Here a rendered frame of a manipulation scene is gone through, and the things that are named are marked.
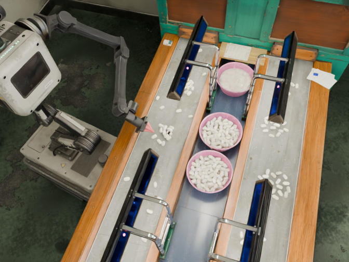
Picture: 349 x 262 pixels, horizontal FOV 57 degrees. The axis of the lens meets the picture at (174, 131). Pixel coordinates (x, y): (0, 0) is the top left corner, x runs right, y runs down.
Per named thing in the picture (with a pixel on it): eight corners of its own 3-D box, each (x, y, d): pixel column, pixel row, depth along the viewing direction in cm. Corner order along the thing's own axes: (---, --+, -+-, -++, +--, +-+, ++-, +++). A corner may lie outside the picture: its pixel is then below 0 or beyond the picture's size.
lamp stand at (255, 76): (241, 120, 211) (251, 76, 173) (246, 96, 220) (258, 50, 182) (270, 127, 207) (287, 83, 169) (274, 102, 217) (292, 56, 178)
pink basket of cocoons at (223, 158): (181, 191, 189) (180, 185, 181) (193, 152, 201) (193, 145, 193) (225, 203, 184) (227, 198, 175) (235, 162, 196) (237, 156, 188)
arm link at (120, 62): (112, 53, 200) (122, 45, 193) (120, 56, 204) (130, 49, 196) (109, 116, 184) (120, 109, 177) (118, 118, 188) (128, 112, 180)
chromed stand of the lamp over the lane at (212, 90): (183, 107, 219) (180, 62, 180) (191, 84, 228) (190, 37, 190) (210, 113, 215) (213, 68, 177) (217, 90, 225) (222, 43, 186)
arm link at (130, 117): (120, 119, 186) (125, 115, 182) (124, 110, 190) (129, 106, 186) (130, 125, 189) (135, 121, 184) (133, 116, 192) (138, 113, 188)
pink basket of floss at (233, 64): (227, 106, 217) (228, 97, 209) (209, 79, 230) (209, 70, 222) (260, 91, 222) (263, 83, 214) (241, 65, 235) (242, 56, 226)
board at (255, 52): (217, 57, 228) (217, 56, 227) (222, 42, 235) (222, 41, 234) (263, 66, 222) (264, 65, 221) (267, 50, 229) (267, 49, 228)
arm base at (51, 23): (37, 35, 171) (32, 12, 163) (48, 29, 177) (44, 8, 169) (49, 39, 169) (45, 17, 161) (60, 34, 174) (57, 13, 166)
